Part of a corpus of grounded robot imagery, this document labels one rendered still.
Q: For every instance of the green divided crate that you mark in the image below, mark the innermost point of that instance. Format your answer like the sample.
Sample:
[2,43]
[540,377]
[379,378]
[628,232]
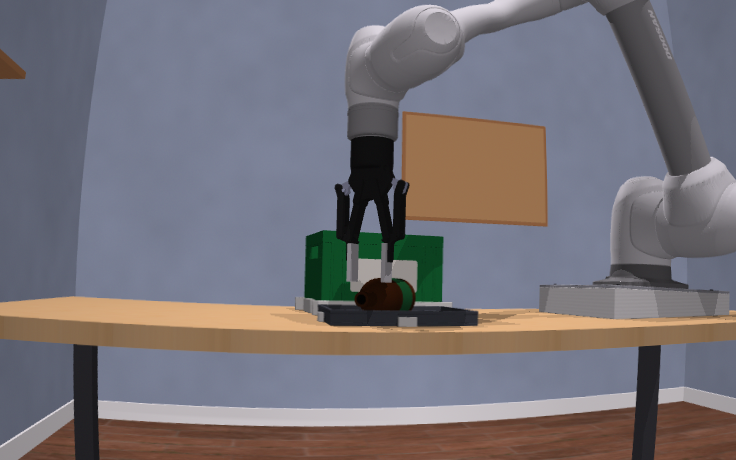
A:
[418,259]

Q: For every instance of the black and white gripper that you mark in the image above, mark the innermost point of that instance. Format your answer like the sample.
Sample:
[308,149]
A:
[371,178]

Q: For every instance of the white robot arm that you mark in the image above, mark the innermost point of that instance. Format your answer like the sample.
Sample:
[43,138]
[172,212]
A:
[691,214]

